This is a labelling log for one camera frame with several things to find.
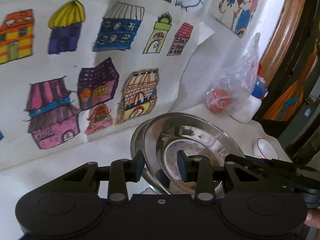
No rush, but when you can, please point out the white bottle blue lid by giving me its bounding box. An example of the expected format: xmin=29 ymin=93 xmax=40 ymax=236
xmin=231 ymin=75 xmax=268 ymax=123

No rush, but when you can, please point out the cartoon bear picture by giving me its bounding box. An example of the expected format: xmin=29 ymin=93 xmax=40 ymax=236
xmin=210 ymin=0 xmax=259 ymax=37

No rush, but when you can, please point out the house drawings paper sheet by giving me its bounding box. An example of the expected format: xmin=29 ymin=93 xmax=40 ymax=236
xmin=1 ymin=0 xmax=213 ymax=170

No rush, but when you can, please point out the wooden chair frame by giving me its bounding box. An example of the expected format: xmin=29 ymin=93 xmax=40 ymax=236
xmin=260 ymin=0 xmax=306 ymax=83

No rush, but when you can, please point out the clear plastic bag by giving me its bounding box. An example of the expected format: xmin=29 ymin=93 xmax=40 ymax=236
xmin=209 ymin=33 xmax=261 ymax=115

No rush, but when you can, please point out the white bowl red rim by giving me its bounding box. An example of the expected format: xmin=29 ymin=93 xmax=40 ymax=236
xmin=253 ymin=138 xmax=279 ymax=159

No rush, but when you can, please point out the red fruit in bag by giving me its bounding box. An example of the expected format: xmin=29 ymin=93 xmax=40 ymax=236
xmin=206 ymin=88 xmax=237 ymax=114

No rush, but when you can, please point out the steel plate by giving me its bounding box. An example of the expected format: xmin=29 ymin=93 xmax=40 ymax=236
xmin=130 ymin=119 xmax=170 ymax=194
xmin=140 ymin=112 xmax=245 ymax=194

